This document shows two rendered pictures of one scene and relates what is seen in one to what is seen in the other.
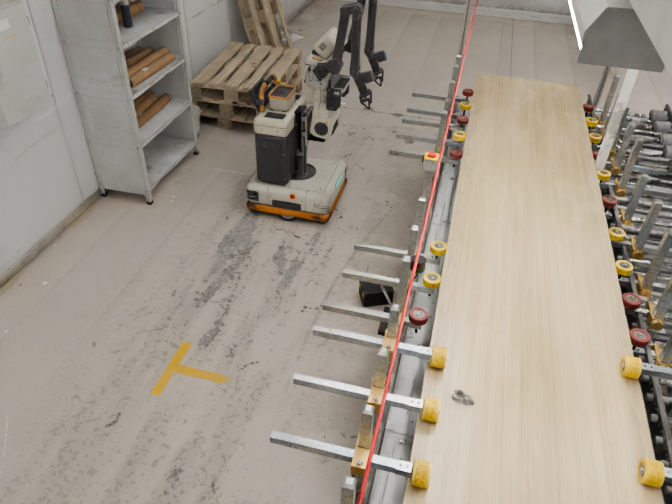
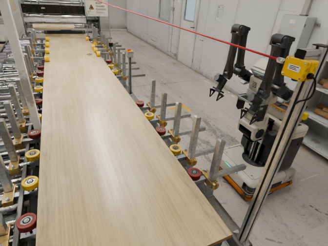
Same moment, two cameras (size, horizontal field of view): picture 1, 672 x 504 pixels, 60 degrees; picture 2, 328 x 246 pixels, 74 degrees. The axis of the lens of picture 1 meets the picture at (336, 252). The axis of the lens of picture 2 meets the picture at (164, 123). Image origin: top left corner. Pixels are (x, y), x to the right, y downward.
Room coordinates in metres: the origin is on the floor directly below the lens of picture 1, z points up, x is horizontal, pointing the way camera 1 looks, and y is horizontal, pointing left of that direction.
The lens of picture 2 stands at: (4.81, -1.72, 1.81)
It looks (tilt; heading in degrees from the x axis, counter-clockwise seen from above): 31 degrees down; 141
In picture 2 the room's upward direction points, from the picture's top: 4 degrees clockwise
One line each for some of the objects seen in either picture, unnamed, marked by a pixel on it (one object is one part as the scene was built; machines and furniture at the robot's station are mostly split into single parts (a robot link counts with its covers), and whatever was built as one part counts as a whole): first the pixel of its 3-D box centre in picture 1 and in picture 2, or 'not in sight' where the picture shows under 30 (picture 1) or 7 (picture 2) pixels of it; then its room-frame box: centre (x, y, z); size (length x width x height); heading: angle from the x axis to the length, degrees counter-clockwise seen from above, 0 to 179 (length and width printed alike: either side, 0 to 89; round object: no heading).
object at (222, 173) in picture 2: (440, 98); (218, 174); (4.23, -0.75, 0.82); 0.43 x 0.03 x 0.04; 77
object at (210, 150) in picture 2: (436, 113); (197, 153); (3.99, -0.70, 0.80); 0.43 x 0.03 x 0.04; 77
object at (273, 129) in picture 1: (286, 133); (269, 133); (3.99, 0.41, 0.59); 0.55 x 0.34 x 0.83; 167
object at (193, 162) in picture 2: not in sight; (189, 157); (3.98, -0.78, 0.80); 0.14 x 0.06 x 0.05; 167
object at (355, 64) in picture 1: (356, 41); (232, 52); (3.66, -0.07, 1.41); 0.11 x 0.06 x 0.43; 167
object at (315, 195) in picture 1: (298, 184); (252, 166); (3.97, 0.32, 0.16); 0.67 x 0.64 x 0.25; 77
